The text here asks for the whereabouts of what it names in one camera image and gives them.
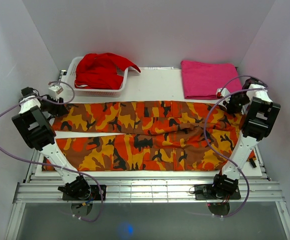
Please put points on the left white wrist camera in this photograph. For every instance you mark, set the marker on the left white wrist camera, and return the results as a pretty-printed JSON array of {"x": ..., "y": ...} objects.
[{"x": 54, "y": 92}]

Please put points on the orange camouflage trousers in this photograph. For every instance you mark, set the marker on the orange camouflage trousers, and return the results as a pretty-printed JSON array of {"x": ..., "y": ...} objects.
[{"x": 148, "y": 136}]

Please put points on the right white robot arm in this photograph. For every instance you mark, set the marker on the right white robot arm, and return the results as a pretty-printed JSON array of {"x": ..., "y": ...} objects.
[{"x": 256, "y": 124}]

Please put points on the red garment in basket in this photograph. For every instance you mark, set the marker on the red garment in basket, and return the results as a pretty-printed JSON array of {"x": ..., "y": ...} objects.
[{"x": 99, "y": 71}]

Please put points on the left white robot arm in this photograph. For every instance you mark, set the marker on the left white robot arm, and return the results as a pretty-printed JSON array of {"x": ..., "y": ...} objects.
[{"x": 38, "y": 134}]

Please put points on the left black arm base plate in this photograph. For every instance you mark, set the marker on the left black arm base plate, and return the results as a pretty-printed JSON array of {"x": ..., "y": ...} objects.
[{"x": 91, "y": 193}]

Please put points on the pink folded trousers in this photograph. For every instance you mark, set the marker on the pink folded trousers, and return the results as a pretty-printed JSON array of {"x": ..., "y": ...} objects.
[{"x": 200, "y": 81}]

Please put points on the white plastic basket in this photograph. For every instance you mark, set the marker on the white plastic basket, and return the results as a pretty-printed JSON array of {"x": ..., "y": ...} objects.
[{"x": 70, "y": 78}]

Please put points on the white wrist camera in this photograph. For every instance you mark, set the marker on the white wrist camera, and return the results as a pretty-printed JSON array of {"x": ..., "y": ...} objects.
[
  {"x": 224, "y": 94},
  {"x": 54, "y": 92}
]

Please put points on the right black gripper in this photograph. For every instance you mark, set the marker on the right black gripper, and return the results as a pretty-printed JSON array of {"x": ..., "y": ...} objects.
[{"x": 230, "y": 108}]

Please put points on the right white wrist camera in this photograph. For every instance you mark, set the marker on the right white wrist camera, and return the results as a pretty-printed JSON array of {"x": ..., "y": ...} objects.
[{"x": 224, "y": 94}]

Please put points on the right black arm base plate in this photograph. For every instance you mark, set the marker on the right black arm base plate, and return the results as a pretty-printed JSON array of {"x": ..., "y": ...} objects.
[{"x": 208, "y": 192}]

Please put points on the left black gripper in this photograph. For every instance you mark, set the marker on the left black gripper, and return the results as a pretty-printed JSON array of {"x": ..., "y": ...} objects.
[{"x": 59, "y": 109}]

